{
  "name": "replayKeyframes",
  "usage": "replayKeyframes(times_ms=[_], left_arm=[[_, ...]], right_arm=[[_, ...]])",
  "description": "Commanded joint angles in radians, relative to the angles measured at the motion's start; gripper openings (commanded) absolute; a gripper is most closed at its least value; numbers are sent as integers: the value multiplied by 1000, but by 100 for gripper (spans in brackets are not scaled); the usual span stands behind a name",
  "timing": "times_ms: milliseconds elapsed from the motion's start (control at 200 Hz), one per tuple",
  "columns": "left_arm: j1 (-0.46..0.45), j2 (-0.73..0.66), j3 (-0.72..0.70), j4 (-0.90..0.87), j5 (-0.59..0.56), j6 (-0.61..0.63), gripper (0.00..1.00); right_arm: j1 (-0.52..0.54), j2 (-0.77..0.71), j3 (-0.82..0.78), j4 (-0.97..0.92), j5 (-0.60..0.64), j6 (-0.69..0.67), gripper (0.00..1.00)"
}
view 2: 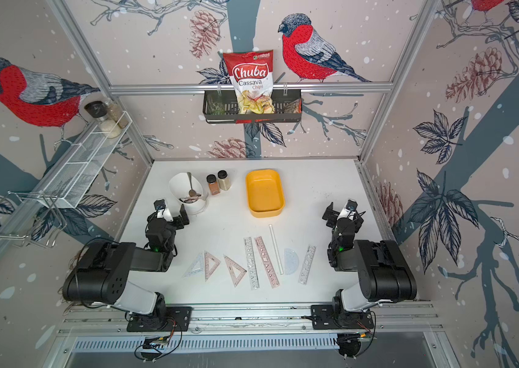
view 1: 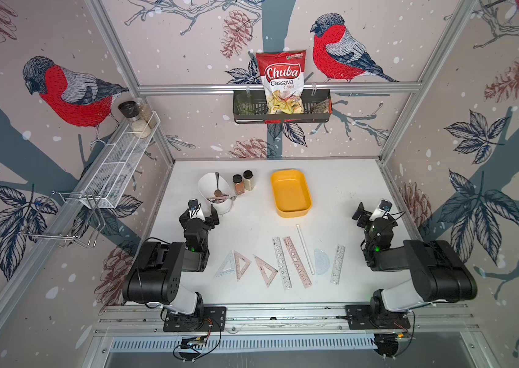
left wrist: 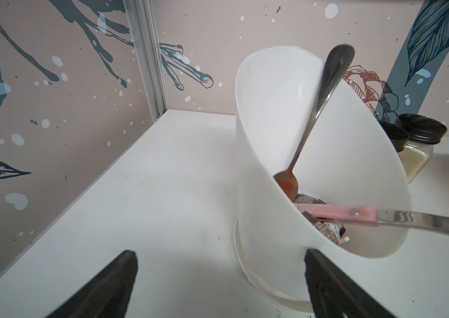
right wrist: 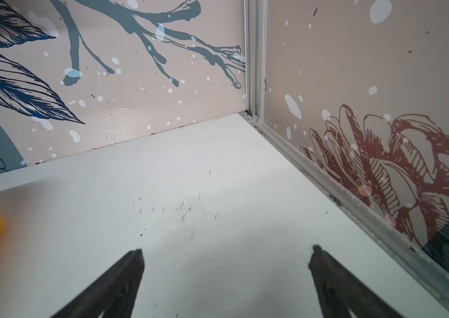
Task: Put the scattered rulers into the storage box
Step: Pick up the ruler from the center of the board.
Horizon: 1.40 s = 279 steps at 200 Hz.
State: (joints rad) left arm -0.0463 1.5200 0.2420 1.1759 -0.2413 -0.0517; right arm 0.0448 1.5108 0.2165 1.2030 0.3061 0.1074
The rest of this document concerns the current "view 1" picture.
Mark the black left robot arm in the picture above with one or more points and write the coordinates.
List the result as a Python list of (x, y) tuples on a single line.
[(155, 276)]

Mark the pink triangle set square right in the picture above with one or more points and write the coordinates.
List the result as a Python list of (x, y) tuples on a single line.
[(267, 271)]

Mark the yellow plastic storage box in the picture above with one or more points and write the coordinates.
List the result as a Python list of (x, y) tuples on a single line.
[(291, 193)]

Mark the clear short stencil ruler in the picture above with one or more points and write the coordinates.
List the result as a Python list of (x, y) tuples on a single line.
[(337, 265)]

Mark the white wire wall shelf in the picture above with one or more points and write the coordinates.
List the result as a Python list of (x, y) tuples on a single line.
[(121, 157)]

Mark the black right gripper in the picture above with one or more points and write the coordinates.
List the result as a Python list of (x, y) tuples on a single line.
[(364, 218)]

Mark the pink triangle set square left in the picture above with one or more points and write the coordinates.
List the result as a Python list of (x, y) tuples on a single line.
[(242, 263)]

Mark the clear thin straight ruler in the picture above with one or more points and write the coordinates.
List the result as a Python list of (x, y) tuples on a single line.
[(305, 249)]

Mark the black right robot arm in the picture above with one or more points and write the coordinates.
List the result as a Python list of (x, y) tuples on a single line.
[(437, 274)]

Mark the metal spoon in bowl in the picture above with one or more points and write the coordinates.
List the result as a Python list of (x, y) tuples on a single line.
[(217, 192)]

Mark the pink long stencil ruler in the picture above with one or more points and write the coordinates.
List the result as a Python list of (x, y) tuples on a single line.
[(297, 262)]

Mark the black lid jar on shelf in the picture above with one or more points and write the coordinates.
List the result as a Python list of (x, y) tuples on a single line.
[(130, 110)]

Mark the chrome wire rack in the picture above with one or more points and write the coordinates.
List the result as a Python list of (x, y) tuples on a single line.
[(66, 219)]

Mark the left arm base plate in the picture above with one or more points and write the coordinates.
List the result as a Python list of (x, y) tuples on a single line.
[(208, 319)]

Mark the red Chuba chips bag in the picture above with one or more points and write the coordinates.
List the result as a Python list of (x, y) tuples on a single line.
[(282, 76)]

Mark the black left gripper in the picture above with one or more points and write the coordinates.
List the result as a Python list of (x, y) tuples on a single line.
[(211, 220)]

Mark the clear blue protractor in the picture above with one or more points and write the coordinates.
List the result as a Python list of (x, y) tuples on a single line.
[(322, 261)]

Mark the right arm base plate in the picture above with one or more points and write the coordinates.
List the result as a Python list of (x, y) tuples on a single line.
[(361, 318)]

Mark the spice jar pale powder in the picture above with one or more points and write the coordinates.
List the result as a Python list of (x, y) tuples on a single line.
[(248, 180)]

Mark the spice jar orange powder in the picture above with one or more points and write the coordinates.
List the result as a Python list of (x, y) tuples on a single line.
[(238, 184)]

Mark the glass jar on shelf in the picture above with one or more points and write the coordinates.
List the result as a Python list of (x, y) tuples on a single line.
[(146, 112)]

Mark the white bowl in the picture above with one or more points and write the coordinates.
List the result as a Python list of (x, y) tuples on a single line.
[(206, 186)]

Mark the pink triangle set square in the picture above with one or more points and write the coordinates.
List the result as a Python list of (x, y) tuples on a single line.
[(267, 271), (242, 263)]

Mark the clear long stencil ruler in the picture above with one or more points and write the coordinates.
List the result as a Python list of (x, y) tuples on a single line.
[(283, 270)]

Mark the black wire wall basket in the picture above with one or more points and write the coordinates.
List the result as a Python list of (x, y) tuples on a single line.
[(254, 107)]

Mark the clear triangle set square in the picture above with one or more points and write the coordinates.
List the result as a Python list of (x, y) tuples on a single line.
[(227, 267)]

